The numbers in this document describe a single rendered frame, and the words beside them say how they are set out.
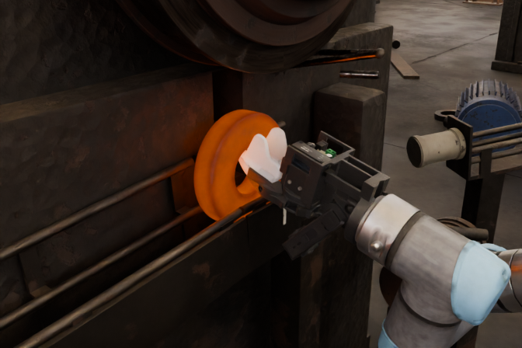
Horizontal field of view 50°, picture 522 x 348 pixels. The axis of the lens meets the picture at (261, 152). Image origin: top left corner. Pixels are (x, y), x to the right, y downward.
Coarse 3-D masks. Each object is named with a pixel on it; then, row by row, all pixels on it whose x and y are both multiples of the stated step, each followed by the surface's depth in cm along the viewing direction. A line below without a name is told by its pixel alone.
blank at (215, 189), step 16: (240, 112) 74; (256, 112) 74; (224, 128) 71; (240, 128) 72; (256, 128) 74; (272, 128) 77; (208, 144) 70; (224, 144) 70; (240, 144) 72; (208, 160) 70; (224, 160) 71; (208, 176) 70; (224, 176) 71; (208, 192) 70; (224, 192) 72; (240, 192) 75; (256, 192) 77; (208, 208) 72; (224, 208) 72
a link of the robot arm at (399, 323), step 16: (400, 288) 63; (400, 304) 62; (384, 320) 68; (400, 320) 62; (416, 320) 60; (384, 336) 66; (400, 336) 63; (416, 336) 61; (432, 336) 61; (448, 336) 61
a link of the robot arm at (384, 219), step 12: (372, 204) 62; (384, 204) 61; (396, 204) 61; (408, 204) 62; (372, 216) 61; (384, 216) 61; (396, 216) 60; (408, 216) 60; (360, 228) 62; (372, 228) 61; (384, 228) 60; (396, 228) 60; (360, 240) 62; (372, 240) 61; (384, 240) 60; (372, 252) 62; (384, 252) 60; (384, 264) 61
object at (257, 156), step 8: (256, 136) 70; (256, 144) 71; (264, 144) 70; (248, 152) 72; (256, 152) 71; (264, 152) 70; (240, 160) 73; (248, 160) 72; (256, 160) 71; (264, 160) 70; (272, 160) 70; (248, 168) 71; (256, 168) 71; (264, 168) 71; (272, 168) 70; (264, 176) 70; (272, 176) 70; (280, 176) 69
